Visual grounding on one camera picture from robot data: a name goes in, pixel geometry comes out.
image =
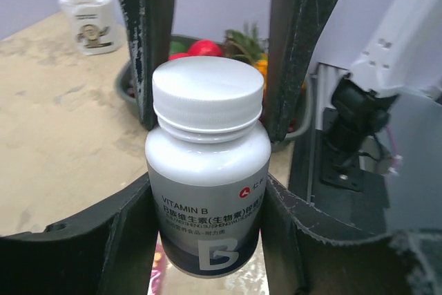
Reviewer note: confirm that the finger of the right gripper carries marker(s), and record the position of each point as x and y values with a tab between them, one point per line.
148	28
294	29

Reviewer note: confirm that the grey pill bottle white cap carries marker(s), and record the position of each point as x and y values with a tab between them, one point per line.
208	160

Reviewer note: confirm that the red round fruit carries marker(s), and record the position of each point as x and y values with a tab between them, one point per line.
200	48

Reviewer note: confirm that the yellow orange dragon fruit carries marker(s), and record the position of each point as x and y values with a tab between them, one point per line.
247	46

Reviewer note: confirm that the white paper bag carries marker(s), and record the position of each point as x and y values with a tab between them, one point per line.
93	24

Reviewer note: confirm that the green lime fruit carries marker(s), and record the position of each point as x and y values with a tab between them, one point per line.
176	47

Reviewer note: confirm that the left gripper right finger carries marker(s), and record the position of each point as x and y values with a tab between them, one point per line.
309	252

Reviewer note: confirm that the grey fruit tray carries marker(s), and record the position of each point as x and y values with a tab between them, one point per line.
124	89

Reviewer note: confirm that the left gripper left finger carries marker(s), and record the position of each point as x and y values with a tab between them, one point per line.
107	248

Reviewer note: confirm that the pink weekly pill organizer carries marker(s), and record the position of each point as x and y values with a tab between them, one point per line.
157	270

